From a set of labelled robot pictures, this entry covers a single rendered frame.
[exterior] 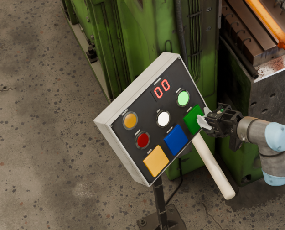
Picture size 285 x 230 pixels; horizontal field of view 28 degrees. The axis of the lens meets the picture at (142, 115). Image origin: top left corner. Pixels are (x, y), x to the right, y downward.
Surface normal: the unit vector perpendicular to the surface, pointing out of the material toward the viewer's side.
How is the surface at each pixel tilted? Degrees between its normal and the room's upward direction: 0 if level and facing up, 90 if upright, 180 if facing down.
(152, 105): 60
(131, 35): 90
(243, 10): 0
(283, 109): 90
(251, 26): 0
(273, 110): 90
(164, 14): 90
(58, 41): 0
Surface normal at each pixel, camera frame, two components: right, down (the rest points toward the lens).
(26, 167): -0.09, -0.54
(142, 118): 0.61, 0.18
